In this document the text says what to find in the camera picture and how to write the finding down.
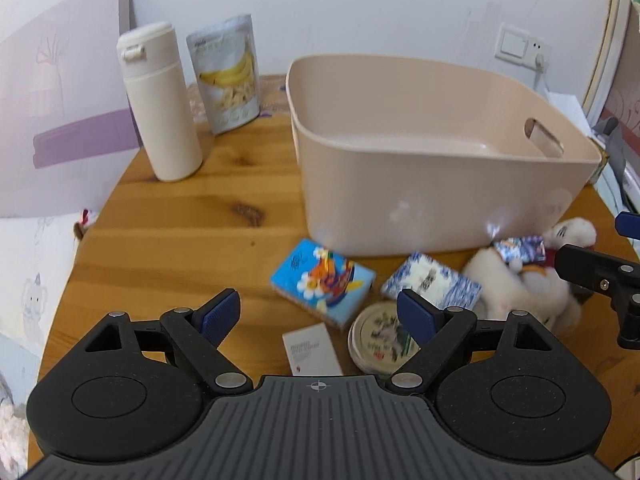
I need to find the pink purple headboard panel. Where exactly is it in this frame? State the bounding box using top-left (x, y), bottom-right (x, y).
top-left (1, 0), bottom-right (141, 218)

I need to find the cream thermos bottle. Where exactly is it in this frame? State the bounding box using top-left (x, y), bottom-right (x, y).
top-left (116, 22), bottom-right (203, 182)

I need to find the beige plastic storage bin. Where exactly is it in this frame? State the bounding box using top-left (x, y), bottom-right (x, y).
top-left (285, 54), bottom-right (601, 257)

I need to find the white paper sheet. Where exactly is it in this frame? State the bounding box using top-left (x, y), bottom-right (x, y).
top-left (544, 91), bottom-right (593, 138)

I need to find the white device with grey strap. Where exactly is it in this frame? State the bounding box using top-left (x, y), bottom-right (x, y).
top-left (593, 116), bottom-right (639, 193)

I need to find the gold tissue box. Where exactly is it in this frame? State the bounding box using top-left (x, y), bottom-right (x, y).
top-left (588, 136), bottom-right (610, 185)

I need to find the blue cartoon card box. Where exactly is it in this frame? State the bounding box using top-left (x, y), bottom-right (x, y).
top-left (270, 238), bottom-right (376, 330)

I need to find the white plush toy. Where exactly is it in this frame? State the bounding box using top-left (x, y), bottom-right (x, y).
top-left (462, 248), bottom-right (582, 335)

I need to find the white wall switch socket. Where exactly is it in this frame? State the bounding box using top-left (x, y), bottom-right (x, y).
top-left (495, 24), bottom-right (551, 73)

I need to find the round metal tin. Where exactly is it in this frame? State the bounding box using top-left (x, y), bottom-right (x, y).
top-left (347, 301), bottom-right (420, 377)

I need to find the white red plush roll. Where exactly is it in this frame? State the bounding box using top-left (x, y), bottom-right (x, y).
top-left (542, 217), bottom-right (597, 266)

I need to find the white charger cable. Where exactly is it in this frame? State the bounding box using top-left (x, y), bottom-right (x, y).
top-left (531, 54), bottom-right (551, 99)

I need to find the banana chips pouch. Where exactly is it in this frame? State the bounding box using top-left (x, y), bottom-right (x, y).
top-left (186, 14), bottom-right (260, 134)

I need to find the white red-dot small box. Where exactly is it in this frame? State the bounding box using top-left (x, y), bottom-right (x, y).
top-left (282, 323), bottom-right (343, 377)

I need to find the purple cartoon small box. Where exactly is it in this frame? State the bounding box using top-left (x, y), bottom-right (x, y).
top-left (491, 235), bottom-right (546, 264)

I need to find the blue white porcelain-pattern box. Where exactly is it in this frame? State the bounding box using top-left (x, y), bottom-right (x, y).
top-left (381, 252), bottom-right (482, 310)

